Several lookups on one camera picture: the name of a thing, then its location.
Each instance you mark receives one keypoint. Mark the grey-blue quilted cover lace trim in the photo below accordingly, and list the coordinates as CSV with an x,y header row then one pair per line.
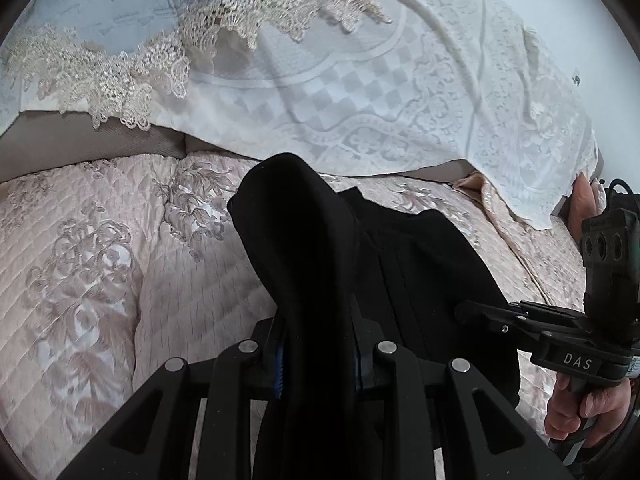
x,y
100,10

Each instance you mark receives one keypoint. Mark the person's right hand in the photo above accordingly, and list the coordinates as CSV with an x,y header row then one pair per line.
x,y
600,405

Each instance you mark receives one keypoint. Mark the white lace cover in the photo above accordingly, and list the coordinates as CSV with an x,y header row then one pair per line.
x,y
400,60

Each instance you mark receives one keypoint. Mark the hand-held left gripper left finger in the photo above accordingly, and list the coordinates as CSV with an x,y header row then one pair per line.
x,y
279,362

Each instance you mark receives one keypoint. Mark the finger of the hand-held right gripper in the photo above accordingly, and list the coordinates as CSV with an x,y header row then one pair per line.
x,y
505,321
565,311

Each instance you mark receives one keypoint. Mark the salmon cushion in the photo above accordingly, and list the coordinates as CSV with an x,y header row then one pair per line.
x,y
584,194

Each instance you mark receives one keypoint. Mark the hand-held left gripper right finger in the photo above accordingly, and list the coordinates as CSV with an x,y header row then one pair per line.
x,y
367,375

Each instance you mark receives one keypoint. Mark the pink quilted sofa cover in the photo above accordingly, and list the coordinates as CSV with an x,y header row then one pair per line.
x,y
125,260

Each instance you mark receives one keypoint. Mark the black pants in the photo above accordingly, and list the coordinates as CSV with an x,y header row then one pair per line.
x,y
310,260

